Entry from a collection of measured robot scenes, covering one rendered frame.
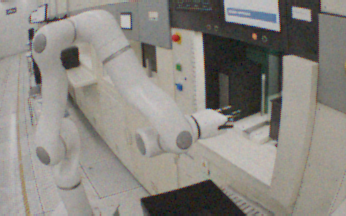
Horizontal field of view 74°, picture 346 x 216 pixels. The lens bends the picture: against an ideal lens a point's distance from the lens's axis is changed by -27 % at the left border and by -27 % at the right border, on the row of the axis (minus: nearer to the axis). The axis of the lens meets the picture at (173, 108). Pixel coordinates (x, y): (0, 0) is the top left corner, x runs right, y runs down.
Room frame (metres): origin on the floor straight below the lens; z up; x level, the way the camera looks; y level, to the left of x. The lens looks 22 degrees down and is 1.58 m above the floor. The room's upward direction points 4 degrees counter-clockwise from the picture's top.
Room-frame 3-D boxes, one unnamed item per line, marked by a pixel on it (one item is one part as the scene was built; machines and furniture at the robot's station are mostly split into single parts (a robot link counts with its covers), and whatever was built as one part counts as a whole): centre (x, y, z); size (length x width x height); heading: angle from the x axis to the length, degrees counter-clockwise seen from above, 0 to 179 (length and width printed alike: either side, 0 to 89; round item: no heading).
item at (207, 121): (0.82, -0.09, 1.19); 0.11 x 0.10 x 0.07; 120
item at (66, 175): (0.89, 0.42, 1.07); 0.19 x 0.12 x 0.24; 165
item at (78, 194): (0.86, 0.43, 0.85); 0.19 x 0.19 x 0.18
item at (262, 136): (1.34, -0.44, 0.89); 0.22 x 0.21 x 0.04; 119
